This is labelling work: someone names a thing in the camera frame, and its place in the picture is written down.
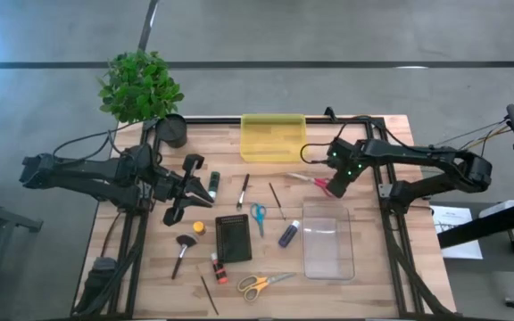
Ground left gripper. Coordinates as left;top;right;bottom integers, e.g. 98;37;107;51
152;153;216;227

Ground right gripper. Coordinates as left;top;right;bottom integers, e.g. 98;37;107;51
326;138;368;198

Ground green paint bottle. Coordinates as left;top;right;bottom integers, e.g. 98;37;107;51
207;170;221;201

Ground red scissors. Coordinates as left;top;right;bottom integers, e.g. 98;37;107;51
286;172;334;198

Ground paintbrush black handle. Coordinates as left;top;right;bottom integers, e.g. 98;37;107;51
236;173;251;211

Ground fan paintbrush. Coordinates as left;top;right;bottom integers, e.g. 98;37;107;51
170;234;199;281

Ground thin black paintbrush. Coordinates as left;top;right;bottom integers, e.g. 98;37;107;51
268;181;287;221

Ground blue scissors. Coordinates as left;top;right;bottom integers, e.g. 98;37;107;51
250;202;268;238

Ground blue paint bottle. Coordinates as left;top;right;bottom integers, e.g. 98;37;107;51
278;219;302;249

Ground orange paint bottle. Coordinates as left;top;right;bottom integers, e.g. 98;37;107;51
210;252;229;285

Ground thin brown paintbrush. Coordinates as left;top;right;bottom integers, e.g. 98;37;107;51
195;265;220;317

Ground yellow scissors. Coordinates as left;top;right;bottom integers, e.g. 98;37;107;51
236;271;297;303

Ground black slotted plastic basket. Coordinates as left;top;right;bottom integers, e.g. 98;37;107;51
214;213;253;264

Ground clear plastic bin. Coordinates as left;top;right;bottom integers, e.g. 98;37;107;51
301;201;356;281

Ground black plant pot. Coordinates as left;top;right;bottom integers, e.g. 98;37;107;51
154;113;189;149

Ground yellow translucent plastic bin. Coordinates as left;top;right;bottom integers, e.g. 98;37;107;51
239;113;308;164

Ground green artificial plant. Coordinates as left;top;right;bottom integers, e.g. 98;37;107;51
97;49;186;125

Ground white paper sheet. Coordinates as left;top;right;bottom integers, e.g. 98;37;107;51
430;204;485;260

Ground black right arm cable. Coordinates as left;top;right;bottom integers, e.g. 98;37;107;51
300;106;343;165

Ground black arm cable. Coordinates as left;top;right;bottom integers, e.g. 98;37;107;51
300;106;343;165
53;128;124;164

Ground black aluminium rig frame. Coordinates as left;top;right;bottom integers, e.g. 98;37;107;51
71;114;457;320

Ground black braided cable sleeve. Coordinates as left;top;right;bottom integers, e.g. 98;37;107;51
72;213;145;316
384;213;459;320

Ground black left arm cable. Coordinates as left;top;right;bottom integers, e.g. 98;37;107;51
53;128;124;164

